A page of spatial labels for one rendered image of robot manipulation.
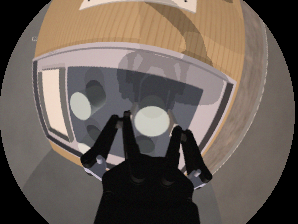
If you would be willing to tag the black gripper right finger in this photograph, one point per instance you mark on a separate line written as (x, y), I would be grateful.
(197, 171)

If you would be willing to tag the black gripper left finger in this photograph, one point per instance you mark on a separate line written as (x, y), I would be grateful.
(94, 161)

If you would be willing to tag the clear glass jar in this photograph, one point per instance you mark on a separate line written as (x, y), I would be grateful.
(147, 147)
(88, 141)
(152, 118)
(86, 102)

